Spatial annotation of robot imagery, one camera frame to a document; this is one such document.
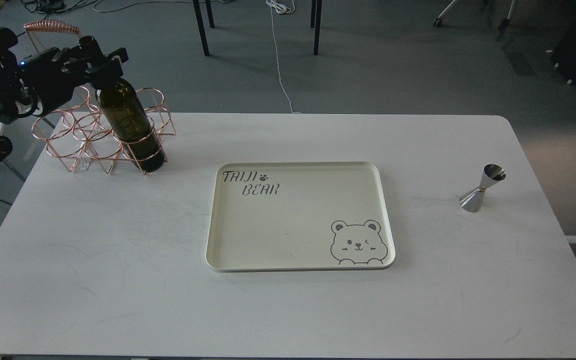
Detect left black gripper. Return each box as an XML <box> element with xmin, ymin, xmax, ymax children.
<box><xmin>18</xmin><ymin>47</ymin><xmax>129</xmax><ymax>117</ymax></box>

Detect dark green wine bottle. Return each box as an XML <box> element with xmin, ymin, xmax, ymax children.
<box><xmin>78</xmin><ymin>35</ymin><xmax>166</xmax><ymax>174</ymax></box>

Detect silver steel jigger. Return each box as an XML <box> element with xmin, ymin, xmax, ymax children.
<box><xmin>459</xmin><ymin>164</ymin><xmax>506</xmax><ymax>213</ymax></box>

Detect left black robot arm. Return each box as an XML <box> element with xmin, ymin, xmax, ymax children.
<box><xmin>0</xmin><ymin>27</ymin><xmax>129</xmax><ymax>162</ymax></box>

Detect black table legs left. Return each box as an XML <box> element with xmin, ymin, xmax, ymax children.
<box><xmin>192</xmin><ymin>0</ymin><xmax>215</xmax><ymax>57</ymax></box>

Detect black table legs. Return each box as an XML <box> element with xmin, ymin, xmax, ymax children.
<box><xmin>192</xmin><ymin>0</ymin><xmax>215</xmax><ymax>57</ymax></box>
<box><xmin>310</xmin><ymin>0</ymin><xmax>323</xmax><ymax>56</ymax></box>

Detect cream bear serving tray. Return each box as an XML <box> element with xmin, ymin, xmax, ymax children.
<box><xmin>205</xmin><ymin>161</ymin><xmax>396</xmax><ymax>272</ymax></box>

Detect black table legs right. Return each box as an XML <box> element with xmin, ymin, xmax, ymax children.
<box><xmin>310</xmin><ymin>0</ymin><xmax>323</xmax><ymax>56</ymax></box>

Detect copper wire bottle rack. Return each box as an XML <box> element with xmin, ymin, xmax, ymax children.
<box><xmin>22</xmin><ymin>19</ymin><xmax>177</xmax><ymax>175</ymax></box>

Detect black floor cables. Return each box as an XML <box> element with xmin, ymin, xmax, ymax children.
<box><xmin>18</xmin><ymin>0</ymin><xmax>194</xmax><ymax>16</ymax></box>

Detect white floor cable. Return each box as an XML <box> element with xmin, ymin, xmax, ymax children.
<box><xmin>265</xmin><ymin>0</ymin><xmax>303</xmax><ymax>115</ymax></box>

